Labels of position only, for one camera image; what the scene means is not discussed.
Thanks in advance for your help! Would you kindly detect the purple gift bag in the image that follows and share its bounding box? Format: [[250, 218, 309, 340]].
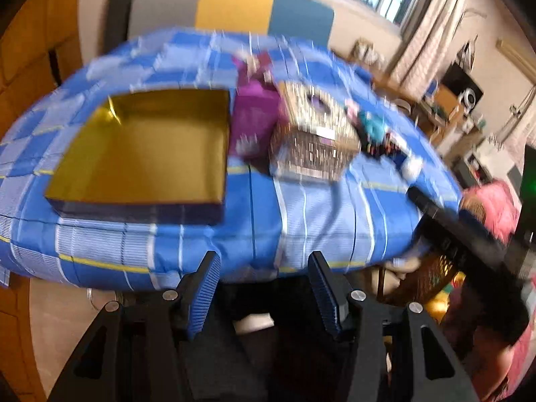
[[229, 51, 281, 159]]

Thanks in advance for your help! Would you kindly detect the wooden desk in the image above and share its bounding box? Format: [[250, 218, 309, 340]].
[[411, 84, 478, 148]]

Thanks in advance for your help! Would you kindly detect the blue plaid bed cover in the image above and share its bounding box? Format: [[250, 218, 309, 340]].
[[1, 27, 462, 290]]

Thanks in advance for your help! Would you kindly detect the grey yellow blue headboard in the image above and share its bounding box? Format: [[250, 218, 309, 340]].
[[128, 0, 334, 46]]

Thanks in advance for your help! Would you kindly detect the teal plush dolphin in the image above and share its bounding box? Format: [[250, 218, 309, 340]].
[[358, 111, 387, 144]]

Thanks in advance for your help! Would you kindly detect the gold open box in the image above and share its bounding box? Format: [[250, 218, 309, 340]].
[[45, 88, 230, 225]]

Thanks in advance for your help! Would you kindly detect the black beaded hair toy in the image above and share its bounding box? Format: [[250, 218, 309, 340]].
[[361, 132, 403, 160]]

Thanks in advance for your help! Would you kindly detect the pink fluffy blanket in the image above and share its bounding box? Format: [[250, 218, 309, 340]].
[[460, 180, 520, 245]]

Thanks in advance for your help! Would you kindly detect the window with curtains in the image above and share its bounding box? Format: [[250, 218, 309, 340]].
[[318, 0, 465, 97]]

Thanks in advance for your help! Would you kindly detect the black rolled mat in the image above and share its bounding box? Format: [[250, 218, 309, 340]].
[[101, 0, 134, 54]]

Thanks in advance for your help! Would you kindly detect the white fluffy plush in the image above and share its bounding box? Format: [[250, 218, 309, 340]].
[[400, 155, 423, 184]]

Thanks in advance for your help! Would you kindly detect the woven tissue box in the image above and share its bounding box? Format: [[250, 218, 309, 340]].
[[269, 81, 361, 183]]

